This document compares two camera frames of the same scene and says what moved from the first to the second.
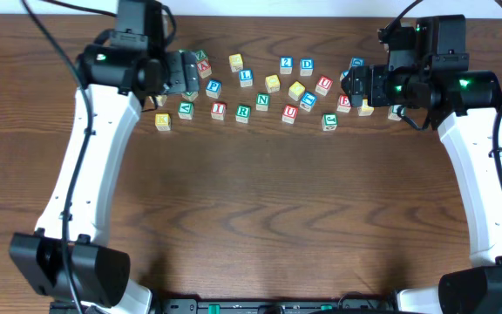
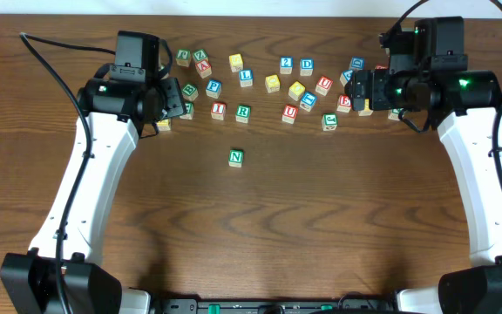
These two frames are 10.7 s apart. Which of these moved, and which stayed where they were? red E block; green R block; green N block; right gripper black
Moved: green N block
Stayed: right gripper black; red E block; green R block
